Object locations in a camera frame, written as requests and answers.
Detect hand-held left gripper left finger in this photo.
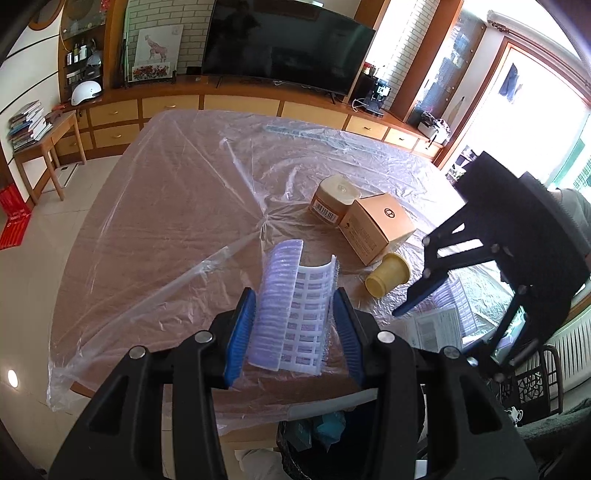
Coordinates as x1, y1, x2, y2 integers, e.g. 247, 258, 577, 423
48, 287, 257, 480

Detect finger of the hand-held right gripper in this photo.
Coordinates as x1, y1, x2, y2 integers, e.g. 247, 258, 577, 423
392, 203, 502, 317
464, 286, 543, 384

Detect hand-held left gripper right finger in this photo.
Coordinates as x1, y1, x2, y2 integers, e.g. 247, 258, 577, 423
332, 287, 539, 480

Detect white-backed pill blister sheet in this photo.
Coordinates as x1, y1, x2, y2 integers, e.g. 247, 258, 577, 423
279, 256, 340, 376

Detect black trash bin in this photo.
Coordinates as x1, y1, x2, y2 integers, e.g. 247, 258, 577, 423
276, 401, 426, 480

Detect white paper leaflet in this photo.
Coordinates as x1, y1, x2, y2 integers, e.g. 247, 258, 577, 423
406, 308, 465, 354

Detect flat pill blister sheet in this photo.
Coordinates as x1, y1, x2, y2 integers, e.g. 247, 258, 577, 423
434, 277, 479, 337

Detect person's gray shirt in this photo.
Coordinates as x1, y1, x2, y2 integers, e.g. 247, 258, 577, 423
551, 187, 591, 259

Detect white radiator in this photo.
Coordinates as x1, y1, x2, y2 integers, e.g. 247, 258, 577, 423
545, 318, 591, 393

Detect dark carved wooden chair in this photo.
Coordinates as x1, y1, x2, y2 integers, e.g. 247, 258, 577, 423
501, 344, 564, 421

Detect brown cardboard box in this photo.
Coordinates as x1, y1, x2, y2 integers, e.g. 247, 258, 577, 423
339, 193, 416, 267

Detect teal packet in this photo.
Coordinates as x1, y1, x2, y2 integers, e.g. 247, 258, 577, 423
281, 410, 347, 453

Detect white plastic bag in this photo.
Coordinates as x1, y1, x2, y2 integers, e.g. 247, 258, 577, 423
233, 448, 283, 480

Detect tan lidded jar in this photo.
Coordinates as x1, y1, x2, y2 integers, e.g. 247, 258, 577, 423
308, 174, 362, 227

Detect dark green cushion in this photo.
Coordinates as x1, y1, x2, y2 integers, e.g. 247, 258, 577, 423
517, 401, 591, 480

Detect clear plastic table cover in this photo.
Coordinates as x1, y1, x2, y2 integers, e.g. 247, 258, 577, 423
46, 108, 527, 437

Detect white device on sideboard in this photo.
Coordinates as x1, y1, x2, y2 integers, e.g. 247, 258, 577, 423
418, 113, 451, 144

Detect hanging dark clothes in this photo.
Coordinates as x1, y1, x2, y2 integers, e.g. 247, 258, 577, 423
501, 64, 523, 99

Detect tall wooden bookcase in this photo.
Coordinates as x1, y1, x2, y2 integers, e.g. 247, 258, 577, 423
406, 9, 485, 125

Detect black coffee machine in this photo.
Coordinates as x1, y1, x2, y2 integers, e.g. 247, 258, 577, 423
365, 78, 393, 116

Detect wooden sideboard with drawers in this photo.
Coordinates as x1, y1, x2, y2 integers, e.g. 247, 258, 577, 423
51, 76, 446, 160

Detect white floor scale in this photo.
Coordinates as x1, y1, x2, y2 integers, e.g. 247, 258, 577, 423
55, 164, 79, 188

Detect red shopping bag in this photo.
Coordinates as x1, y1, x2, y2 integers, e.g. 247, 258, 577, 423
0, 185, 33, 251

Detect small wooden side desk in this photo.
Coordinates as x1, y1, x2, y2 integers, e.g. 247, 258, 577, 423
14, 111, 88, 206

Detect red flower painting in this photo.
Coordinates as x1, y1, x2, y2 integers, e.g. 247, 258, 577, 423
130, 64, 174, 83

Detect black flat television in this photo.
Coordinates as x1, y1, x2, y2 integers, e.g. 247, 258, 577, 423
201, 0, 377, 97

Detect white helmet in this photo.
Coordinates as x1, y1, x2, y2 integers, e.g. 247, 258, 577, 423
71, 80, 102, 106

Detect stack of books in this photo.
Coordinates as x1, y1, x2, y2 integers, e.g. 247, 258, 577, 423
7, 100, 54, 153

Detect giraffe painting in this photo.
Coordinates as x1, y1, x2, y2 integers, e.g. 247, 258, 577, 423
134, 24, 184, 68

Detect glass display cabinet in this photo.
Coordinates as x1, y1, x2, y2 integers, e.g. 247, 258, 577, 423
58, 0, 116, 93

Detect round framed wall picture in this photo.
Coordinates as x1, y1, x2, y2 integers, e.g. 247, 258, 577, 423
30, 0, 65, 28

